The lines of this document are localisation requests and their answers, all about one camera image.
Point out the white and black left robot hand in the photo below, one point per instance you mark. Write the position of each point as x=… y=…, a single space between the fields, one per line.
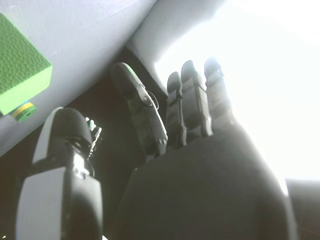
x=195 y=190

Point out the small yellow green blue disc toy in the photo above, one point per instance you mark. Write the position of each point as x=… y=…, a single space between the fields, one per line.
x=23 y=112

